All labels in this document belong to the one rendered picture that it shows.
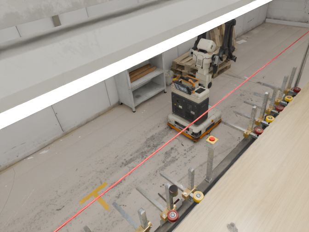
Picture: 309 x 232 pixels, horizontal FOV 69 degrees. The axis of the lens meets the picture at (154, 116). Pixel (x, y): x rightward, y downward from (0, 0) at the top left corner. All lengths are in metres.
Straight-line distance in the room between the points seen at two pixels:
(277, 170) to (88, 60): 1.97
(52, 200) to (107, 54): 3.05
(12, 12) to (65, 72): 0.09
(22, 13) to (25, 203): 3.25
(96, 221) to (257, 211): 1.81
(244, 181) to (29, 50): 1.86
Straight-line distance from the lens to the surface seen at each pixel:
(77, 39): 0.36
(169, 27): 0.46
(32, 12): 0.34
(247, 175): 2.06
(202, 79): 3.45
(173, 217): 1.78
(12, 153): 4.04
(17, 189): 3.73
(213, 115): 3.63
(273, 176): 2.11
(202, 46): 3.28
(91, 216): 3.01
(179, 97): 3.35
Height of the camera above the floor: 2.47
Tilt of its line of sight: 37 degrees down
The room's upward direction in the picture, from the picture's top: 7 degrees counter-clockwise
